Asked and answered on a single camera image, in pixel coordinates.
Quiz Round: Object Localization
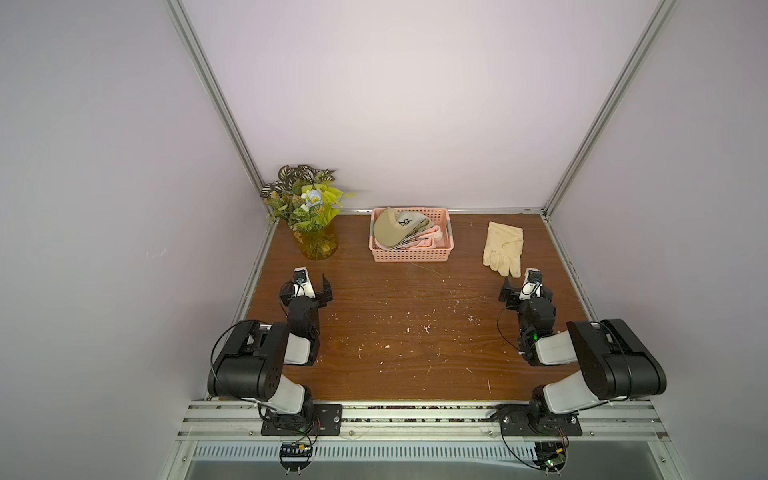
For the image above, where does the pink baseball cap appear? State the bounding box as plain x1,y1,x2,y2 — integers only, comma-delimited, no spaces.
399,224,444,249

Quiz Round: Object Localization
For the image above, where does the beige baseball cap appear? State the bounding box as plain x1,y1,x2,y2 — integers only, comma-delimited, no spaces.
373,208,432,248

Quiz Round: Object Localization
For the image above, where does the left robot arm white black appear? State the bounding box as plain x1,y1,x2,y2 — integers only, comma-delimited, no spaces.
207,267,333,433

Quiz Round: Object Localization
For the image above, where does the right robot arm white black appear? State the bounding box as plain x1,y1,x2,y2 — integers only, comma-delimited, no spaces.
493,269,667,437

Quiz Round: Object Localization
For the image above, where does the cream fabric glove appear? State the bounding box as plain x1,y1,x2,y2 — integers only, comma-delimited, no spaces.
482,222,524,278

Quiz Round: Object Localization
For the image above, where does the amber glass vase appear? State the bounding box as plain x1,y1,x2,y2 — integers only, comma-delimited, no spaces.
293,223,339,260

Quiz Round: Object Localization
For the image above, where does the pink plastic basket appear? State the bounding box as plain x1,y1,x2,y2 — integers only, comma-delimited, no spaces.
369,207,454,263

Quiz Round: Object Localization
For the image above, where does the artificial plant bouquet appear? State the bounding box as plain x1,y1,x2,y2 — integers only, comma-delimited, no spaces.
260,164,351,232

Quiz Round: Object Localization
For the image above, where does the right small circuit board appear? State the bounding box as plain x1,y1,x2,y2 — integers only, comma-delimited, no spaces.
534,442,567,474

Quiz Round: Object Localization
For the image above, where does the small circuit board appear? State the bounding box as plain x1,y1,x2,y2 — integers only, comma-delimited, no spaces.
278,442,314,474
534,442,567,474

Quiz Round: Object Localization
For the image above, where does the left small circuit board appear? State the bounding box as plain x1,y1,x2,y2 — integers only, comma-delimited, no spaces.
278,442,314,474

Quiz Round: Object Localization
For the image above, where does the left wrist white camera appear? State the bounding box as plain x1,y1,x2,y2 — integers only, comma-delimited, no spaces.
292,267,315,298

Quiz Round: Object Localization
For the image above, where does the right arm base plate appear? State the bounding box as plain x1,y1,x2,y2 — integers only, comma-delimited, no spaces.
492,404,583,437

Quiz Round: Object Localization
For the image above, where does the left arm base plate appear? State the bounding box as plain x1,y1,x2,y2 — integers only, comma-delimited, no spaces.
260,403,343,438

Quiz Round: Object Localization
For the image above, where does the aluminium front rail frame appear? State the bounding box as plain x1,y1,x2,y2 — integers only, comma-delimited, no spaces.
160,400,689,479

